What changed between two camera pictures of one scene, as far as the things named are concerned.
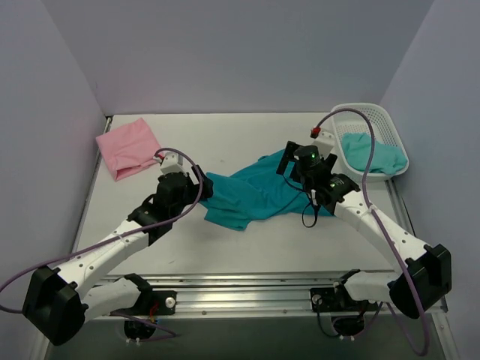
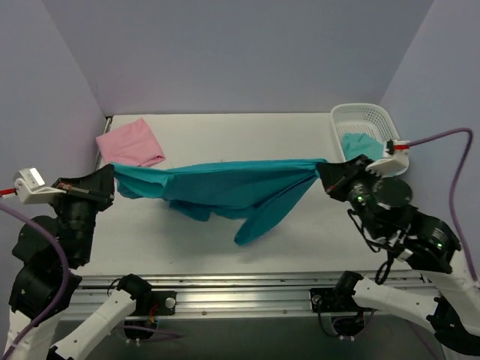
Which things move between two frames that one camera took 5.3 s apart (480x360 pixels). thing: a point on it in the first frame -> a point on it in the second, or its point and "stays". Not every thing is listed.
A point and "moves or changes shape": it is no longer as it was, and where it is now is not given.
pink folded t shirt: (128, 145) stays
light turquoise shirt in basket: (357, 152) stays
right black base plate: (330, 301) stays
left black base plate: (166, 299) stays
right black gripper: (286, 160) -> (345, 179)
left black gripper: (199, 181) -> (88, 192)
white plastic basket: (386, 133) stays
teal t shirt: (238, 199) moves or changes shape
